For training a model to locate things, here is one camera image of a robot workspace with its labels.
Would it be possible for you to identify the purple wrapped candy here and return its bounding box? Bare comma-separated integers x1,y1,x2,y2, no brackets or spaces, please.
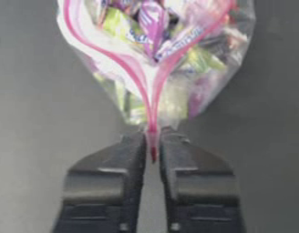
139,0,170,58

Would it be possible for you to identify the green wrapped candy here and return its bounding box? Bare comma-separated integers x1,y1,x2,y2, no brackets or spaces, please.
102,7,142,39

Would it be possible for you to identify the clear bag with pink zip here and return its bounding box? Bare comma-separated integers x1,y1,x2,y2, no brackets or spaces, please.
57,0,257,163

